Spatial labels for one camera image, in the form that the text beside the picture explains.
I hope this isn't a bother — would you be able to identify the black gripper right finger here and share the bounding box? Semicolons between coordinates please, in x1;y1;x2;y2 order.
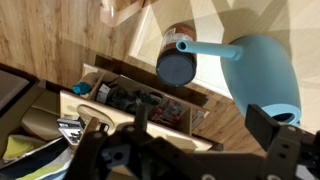
245;104;320;180

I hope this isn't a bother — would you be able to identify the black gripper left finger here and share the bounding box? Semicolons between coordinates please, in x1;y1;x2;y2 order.
63;103;151;180

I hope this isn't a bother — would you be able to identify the teal plastic watering can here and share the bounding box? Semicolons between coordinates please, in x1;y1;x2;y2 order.
176;35;302;125

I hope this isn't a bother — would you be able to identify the wooden shelf with clutter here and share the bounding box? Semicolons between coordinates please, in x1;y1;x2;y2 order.
60;64;213;151

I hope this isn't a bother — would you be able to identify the striped throw pillow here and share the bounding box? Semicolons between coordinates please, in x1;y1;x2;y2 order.
0;138;73;180

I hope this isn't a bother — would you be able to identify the dark lidded red jar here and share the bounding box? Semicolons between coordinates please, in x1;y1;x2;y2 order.
156;23;197;87

